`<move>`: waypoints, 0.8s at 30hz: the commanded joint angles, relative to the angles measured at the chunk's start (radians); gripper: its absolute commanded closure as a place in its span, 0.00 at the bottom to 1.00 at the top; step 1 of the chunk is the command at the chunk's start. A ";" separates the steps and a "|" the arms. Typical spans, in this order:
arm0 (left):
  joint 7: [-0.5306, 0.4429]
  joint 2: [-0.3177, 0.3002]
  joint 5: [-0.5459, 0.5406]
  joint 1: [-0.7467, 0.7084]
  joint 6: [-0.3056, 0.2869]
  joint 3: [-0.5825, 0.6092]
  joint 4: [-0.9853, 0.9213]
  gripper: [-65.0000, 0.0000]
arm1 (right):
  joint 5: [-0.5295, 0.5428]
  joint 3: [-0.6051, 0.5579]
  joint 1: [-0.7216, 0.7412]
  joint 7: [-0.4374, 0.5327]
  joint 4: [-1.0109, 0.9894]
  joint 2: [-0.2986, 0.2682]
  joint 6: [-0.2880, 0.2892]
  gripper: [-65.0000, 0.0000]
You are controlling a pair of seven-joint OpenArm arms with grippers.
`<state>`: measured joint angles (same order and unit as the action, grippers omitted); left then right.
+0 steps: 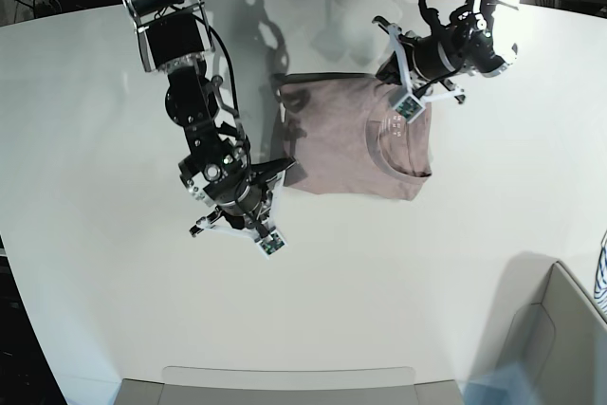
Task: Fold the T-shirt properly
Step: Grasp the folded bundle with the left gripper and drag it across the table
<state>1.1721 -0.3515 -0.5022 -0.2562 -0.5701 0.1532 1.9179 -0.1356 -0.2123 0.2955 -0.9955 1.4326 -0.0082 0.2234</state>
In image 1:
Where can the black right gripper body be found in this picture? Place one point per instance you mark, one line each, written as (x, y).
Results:
(246, 198)

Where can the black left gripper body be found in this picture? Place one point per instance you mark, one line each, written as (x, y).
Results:
(427, 58)

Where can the mauve pink T-shirt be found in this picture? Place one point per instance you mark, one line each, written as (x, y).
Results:
(346, 138)

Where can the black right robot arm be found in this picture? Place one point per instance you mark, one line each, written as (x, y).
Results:
(174, 37)

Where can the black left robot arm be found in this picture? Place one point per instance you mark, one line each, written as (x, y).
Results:
(477, 38)

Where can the grey tray at bottom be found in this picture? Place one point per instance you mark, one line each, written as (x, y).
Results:
(189, 385)

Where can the grey cardboard box right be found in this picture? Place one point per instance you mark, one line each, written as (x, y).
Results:
(560, 340)

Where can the blue striped cloth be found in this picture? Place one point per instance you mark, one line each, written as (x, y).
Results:
(600, 287)

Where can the blue plastic item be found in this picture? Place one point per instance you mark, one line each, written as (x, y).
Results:
(508, 385)

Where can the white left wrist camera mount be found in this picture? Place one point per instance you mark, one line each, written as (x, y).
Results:
(414, 93)

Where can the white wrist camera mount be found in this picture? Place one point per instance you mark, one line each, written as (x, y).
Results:
(414, 93)
(267, 241)

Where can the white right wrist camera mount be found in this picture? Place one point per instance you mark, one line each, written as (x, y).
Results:
(267, 241)

